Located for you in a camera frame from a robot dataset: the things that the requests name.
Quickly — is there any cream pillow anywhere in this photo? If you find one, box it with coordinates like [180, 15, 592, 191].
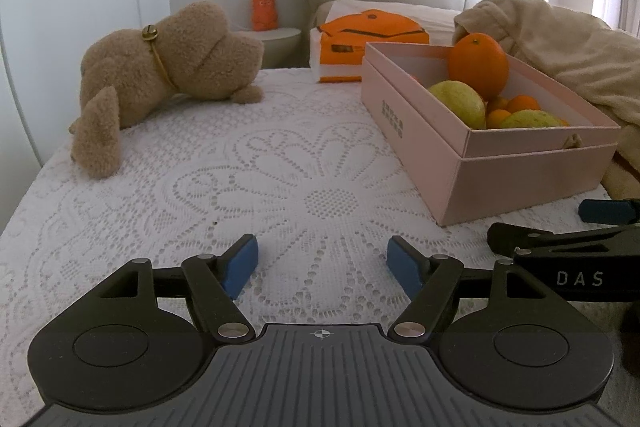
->
[312, 0, 461, 32]

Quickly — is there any orange figurine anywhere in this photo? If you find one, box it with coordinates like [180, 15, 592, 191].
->
[251, 0, 278, 30]

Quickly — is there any pink cardboard box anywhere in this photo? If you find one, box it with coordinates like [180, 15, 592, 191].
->
[361, 41, 622, 226]

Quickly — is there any small yellow-green lemon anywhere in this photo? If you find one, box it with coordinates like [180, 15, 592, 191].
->
[499, 109, 565, 129]

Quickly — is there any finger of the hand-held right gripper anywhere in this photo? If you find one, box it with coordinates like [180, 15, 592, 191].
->
[487, 222, 640, 264]
[578, 198, 640, 224]

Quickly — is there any round grey nightstand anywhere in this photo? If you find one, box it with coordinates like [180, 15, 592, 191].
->
[250, 27, 302, 68]

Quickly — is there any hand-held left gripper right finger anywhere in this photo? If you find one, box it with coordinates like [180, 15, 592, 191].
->
[386, 235, 586, 343]

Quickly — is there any large orange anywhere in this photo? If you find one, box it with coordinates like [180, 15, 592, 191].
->
[447, 33, 510, 102]

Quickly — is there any white lace bedspread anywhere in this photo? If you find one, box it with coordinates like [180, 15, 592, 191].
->
[0, 67, 626, 427]

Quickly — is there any orange and white paper box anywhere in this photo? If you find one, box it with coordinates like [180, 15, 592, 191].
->
[310, 29, 368, 84]

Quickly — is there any brown plush dog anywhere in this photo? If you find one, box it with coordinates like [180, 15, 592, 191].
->
[70, 1, 266, 179]

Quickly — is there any large yellow-green lemon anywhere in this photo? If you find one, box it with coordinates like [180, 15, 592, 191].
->
[427, 80, 487, 130]

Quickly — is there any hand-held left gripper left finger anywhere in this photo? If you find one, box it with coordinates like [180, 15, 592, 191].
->
[57, 234, 259, 343]

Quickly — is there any beige fleece blanket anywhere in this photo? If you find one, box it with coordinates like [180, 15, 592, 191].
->
[452, 0, 640, 198]

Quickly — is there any orange mandarin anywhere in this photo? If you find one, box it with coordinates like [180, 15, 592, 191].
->
[486, 108, 512, 130]
[506, 94, 542, 114]

